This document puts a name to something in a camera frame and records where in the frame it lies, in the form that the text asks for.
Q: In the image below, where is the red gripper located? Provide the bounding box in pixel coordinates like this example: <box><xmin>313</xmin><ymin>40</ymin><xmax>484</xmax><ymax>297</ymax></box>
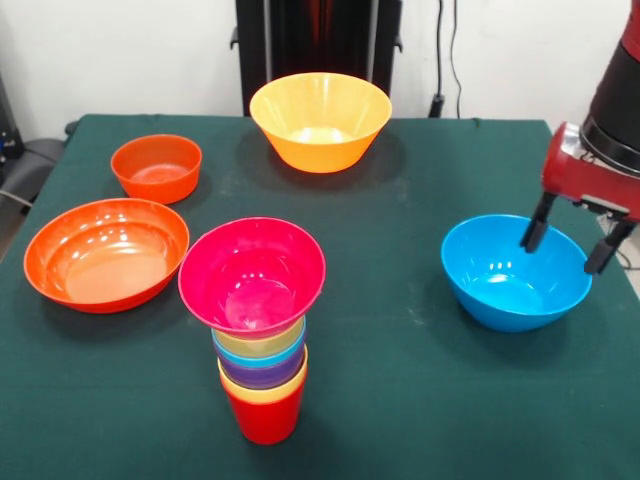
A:
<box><xmin>519</xmin><ymin>122</ymin><xmax>640</xmax><ymax>275</ymax></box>

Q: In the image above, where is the blue cup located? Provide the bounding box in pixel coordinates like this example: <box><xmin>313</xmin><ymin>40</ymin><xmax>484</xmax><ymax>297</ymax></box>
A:
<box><xmin>211</xmin><ymin>329</ymin><xmax>308</xmax><ymax>367</ymax></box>

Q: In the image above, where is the pink bowl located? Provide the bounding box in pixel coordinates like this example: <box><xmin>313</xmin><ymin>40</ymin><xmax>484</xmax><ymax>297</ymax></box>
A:
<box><xmin>177</xmin><ymin>216</ymin><xmax>327</xmax><ymax>338</ymax></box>

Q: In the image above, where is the purple cup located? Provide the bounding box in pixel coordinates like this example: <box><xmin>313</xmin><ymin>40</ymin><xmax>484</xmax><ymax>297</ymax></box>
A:
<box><xmin>214</xmin><ymin>343</ymin><xmax>308</xmax><ymax>392</ymax></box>

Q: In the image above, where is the orange-yellow cup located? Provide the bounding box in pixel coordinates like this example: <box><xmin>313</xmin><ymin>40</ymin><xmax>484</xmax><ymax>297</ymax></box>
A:
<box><xmin>219</xmin><ymin>370</ymin><xmax>309</xmax><ymax>404</ymax></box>

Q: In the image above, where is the translucent yellow cup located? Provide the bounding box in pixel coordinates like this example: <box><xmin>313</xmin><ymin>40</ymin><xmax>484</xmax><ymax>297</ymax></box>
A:
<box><xmin>209</xmin><ymin>316</ymin><xmax>307</xmax><ymax>358</ymax></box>

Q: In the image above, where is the red cup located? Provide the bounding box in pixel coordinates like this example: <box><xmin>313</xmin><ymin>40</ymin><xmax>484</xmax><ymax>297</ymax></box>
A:
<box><xmin>227</xmin><ymin>384</ymin><xmax>307</xmax><ymax>446</ymax></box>

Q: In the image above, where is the large blue bowl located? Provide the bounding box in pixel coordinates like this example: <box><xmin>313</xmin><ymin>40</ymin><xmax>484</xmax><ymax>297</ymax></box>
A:
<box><xmin>440</xmin><ymin>214</ymin><xmax>594</xmax><ymax>333</ymax></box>

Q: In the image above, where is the dark green table cloth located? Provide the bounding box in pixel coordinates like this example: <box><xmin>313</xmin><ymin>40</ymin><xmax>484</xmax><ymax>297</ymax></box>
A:
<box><xmin>0</xmin><ymin>113</ymin><xmax>640</xmax><ymax>480</ymax></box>

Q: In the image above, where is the large yellow bowl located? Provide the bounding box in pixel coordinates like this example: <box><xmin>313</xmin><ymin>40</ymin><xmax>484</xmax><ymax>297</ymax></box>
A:
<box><xmin>249</xmin><ymin>72</ymin><xmax>393</xmax><ymax>174</ymax></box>

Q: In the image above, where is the small orange bowl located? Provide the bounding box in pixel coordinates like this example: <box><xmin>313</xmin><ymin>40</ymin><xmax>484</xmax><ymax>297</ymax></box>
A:
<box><xmin>110</xmin><ymin>133</ymin><xmax>203</xmax><ymax>205</ymax></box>

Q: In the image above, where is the large shallow orange bowl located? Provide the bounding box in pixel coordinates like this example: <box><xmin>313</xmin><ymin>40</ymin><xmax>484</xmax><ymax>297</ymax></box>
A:
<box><xmin>23</xmin><ymin>197</ymin><xmax>191</xmax><ymax>315</ymax></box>

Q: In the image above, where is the grey stand base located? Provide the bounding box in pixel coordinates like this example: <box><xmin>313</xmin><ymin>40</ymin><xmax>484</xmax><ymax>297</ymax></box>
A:
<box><xmin>0</xmin><ymin>137</ymin><xmax>66</xmax><ymax>206</ymax></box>

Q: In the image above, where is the black equipment rack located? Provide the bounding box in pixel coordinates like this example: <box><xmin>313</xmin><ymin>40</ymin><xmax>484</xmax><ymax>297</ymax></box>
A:
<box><xmin>0</xmin><ymin>69</ymin><xmax>24</xmax><ymax>174</ymax></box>

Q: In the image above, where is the black hanging cable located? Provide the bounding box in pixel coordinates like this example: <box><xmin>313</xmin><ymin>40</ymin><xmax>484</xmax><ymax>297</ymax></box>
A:
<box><xmin>429</xmin><ymin>0</ymin><xmax>464</xmax><ymax>120</ymax></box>

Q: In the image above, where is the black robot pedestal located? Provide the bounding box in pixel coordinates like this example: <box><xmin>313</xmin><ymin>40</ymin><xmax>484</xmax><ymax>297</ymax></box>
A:
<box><xmin>230</xmin><ymin>0</ymin><xmax>404</xmax><ymax>117</ymax></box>

